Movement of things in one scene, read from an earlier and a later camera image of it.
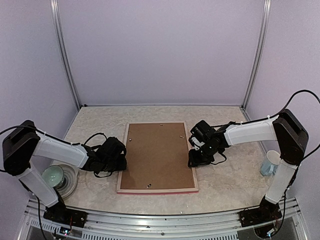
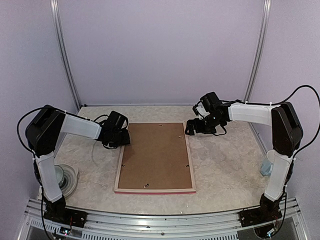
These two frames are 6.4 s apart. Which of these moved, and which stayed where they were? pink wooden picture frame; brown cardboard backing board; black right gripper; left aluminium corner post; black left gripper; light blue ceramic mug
Moved: black left gripper; black right gripper
Stayed: light blue ceramic mug; brown cardboard backing board; pink wooden picture frame; left aluminium corner post
